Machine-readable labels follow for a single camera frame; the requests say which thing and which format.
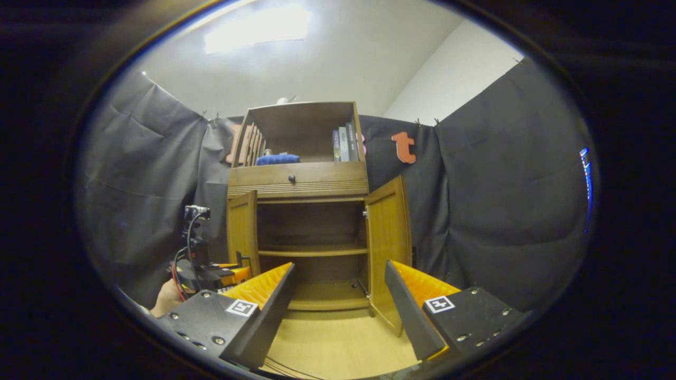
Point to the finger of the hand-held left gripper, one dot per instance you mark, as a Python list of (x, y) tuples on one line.
[(237, 275), (224, 265)]

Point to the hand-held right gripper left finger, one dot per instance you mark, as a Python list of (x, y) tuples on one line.
[(274, 322)]

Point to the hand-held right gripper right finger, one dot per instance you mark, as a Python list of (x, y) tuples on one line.
[(409, 316)]

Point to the wooden double-door shoe cabinet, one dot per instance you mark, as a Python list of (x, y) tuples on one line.
[(306, 227)]

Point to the wooden slatted rack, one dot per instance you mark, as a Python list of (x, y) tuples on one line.
[(248, 145)]

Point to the blue cushion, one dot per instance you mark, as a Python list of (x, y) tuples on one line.
[(277, 159)]

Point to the wooden drawer with knob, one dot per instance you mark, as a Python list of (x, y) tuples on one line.
[(327, 177)]

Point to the purple book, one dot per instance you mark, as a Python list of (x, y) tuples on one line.
[(336, 146)]

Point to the grey book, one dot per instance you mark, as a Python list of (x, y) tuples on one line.
[(344, 145)]

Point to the blue printed banner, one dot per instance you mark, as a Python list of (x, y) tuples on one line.
[(586, 184)]

